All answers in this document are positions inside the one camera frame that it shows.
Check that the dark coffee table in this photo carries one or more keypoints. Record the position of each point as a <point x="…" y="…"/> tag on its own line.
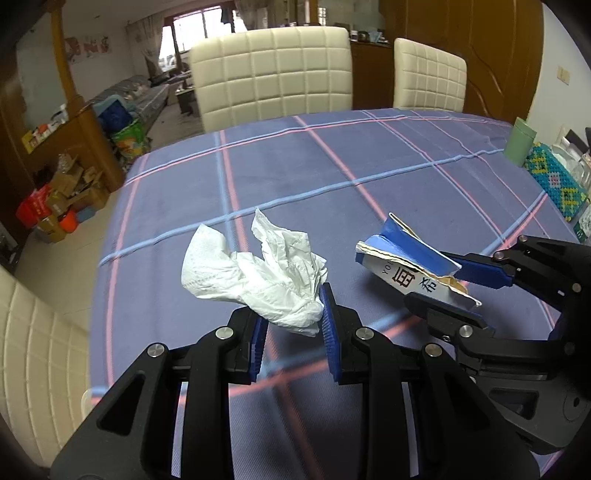
<point x="186" y="99"/>

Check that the blue and white milk carton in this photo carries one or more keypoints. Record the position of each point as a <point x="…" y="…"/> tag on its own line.
<point x="406" y="277"/>

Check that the large cardboard box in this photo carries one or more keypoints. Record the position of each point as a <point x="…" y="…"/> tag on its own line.
<point x="90" y="201"/>

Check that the red wall decals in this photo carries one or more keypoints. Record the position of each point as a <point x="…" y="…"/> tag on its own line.
<point x="87" y="48"/>

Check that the grey sofa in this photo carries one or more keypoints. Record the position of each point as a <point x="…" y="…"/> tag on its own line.
<point x="138" y="94"/>

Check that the beaded tissue box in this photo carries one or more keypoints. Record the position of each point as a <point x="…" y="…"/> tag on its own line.
<point x="558" y="184"/>

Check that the wooden partition cabinet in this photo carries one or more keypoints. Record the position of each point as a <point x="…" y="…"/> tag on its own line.
<point x="78" y="134"/>

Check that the blue bag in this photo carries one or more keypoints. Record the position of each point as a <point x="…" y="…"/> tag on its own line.
<point x="113" y="113"/>

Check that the brown wooden wardrobe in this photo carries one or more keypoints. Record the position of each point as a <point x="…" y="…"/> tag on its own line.
<point x="498" y="50"/>

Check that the green cup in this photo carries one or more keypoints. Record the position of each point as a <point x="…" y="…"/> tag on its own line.
<point x="519" y="143"/>

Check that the orange bucket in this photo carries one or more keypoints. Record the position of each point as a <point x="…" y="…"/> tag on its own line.
<point x="68" y="222"/>

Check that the window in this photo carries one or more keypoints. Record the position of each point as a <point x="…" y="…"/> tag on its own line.
<point x="203" y="32"/>

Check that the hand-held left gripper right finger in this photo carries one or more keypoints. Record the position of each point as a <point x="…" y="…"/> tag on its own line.
<point x="330" y="327"/>

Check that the white wall switch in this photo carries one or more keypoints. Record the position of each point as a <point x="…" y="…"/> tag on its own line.
<point x="563" y="74"/>

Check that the white tissue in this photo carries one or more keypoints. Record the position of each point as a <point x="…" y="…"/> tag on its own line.
<point x="240" y="281"/>

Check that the open cardboard box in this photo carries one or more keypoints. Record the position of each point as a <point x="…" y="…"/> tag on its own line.
<point x="69" y="177"/>

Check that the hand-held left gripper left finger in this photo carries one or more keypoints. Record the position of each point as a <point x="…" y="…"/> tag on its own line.
<point x="258" y="341"/>

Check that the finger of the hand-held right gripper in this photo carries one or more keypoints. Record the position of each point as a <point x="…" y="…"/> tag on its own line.
<point x="461" y="332"/>
<point x="482" y="273"/>

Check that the patterned curtain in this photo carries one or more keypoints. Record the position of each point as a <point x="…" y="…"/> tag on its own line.
<point x="145" y="46"/>

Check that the cream quilted leather chair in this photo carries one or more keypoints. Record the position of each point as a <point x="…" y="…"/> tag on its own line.
<point x="272" y="78"/>
<point x="429" y="76"/>
<point x="37" y="360"/>

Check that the red bag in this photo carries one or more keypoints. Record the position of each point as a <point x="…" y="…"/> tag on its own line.
<point x="33" y="207"/>

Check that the blue plaid tablecloth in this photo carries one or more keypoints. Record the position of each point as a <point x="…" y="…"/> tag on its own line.
<point x="323" y="184"/>

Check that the colourful printed bag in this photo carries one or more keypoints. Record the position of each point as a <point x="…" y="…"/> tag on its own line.
<point x="131" y="141"/>

